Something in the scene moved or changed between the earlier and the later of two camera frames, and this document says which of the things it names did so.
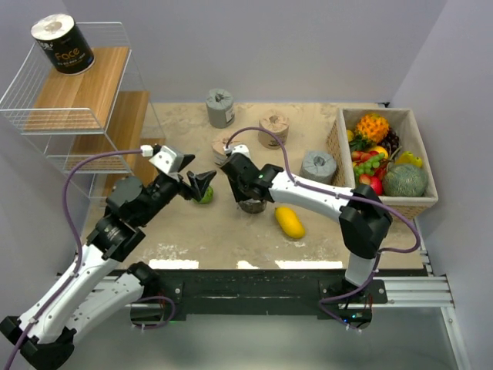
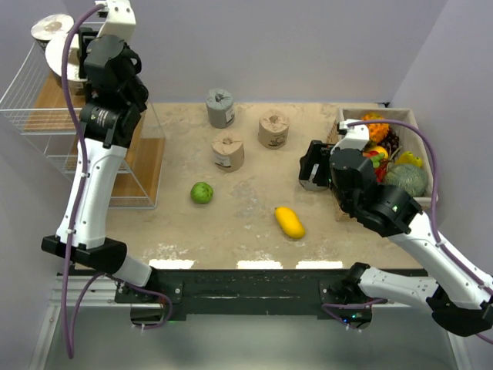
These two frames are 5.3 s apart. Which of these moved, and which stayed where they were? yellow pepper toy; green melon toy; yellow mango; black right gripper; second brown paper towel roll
Moved: black right gripper
Stayed: yellow pepper toy; second brown paper towel roll; yellow mango; green melon toy
